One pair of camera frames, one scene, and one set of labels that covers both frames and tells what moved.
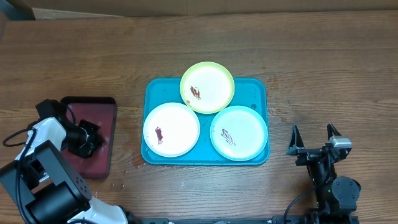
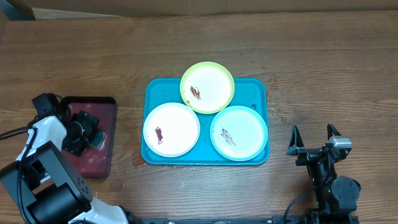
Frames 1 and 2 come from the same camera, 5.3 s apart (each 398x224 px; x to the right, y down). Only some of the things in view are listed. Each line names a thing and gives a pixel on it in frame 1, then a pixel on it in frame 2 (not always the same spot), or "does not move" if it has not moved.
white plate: [171, 129] does not move
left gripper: [86, 151] -> [89, 121]
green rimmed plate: [207, 87] does not move
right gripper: [297, 147] does not move
